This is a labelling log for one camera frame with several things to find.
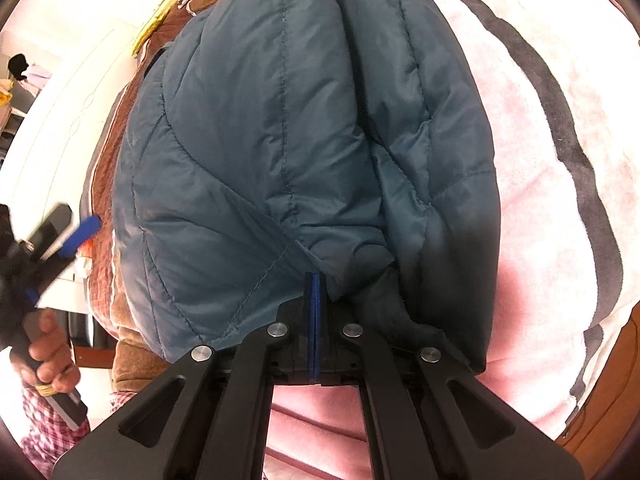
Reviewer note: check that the brown fleece blanket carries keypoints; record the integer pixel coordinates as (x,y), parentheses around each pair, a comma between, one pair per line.
(102,195)

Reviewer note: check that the black object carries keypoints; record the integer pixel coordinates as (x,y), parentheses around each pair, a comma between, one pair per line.
(20,66)

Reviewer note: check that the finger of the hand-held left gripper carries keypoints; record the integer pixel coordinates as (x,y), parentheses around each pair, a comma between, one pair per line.
(82,230)
(52,230)

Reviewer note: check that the yellow packet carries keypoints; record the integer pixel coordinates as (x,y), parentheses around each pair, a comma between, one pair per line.
(155,25)

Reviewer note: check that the pink striped blanket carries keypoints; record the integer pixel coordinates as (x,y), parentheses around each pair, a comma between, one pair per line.
(550,170)

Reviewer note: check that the person's left hand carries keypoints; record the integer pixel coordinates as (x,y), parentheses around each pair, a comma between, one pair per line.
(50,355)

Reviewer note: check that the person's left forearm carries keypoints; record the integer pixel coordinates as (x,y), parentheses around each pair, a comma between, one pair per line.
(60,430)

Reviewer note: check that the orange object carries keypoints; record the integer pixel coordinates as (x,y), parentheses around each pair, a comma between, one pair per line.
(87,250)

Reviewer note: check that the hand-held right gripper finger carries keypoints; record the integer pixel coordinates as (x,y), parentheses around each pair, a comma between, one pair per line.
(312,312)
(319,312)

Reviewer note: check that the teal puffer jacket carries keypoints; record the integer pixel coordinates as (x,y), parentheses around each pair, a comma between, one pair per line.
(260,150)

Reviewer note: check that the pink cloth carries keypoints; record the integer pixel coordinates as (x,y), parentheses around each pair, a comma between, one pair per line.
(39,77)

